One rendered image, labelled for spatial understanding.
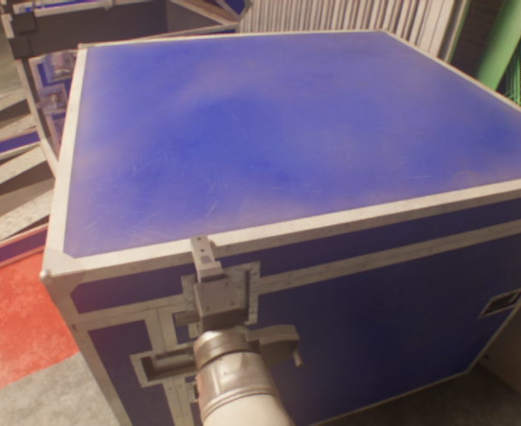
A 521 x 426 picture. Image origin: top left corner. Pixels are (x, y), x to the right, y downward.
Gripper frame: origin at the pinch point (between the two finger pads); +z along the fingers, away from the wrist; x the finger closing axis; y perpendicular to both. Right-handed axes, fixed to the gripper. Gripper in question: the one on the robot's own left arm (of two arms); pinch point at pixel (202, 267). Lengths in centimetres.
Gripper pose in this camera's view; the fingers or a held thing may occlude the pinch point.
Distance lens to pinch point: 60.5
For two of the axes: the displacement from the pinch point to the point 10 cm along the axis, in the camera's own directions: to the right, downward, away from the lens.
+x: -0.4, 7.6, 6.5
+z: -3.0, -6.3, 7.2
